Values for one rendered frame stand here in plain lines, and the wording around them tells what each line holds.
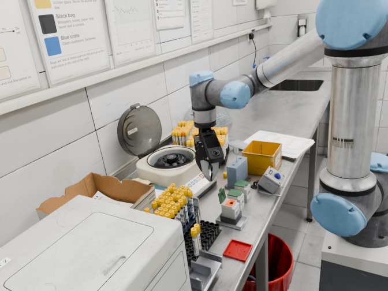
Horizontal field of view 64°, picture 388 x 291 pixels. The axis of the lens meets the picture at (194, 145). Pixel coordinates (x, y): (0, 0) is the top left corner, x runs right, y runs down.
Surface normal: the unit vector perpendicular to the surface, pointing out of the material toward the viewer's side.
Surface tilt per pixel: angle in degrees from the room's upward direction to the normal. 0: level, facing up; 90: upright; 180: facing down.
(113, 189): 88
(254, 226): 0
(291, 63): 109
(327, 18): 84
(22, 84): 94
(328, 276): 90
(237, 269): 0
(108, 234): 0
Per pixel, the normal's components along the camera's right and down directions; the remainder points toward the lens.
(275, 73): -0.51, 0.66
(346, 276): -0.47, 0.40
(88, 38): 0.88, 0.15
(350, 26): -0.72, 0.25
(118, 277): -0.10, -0.91
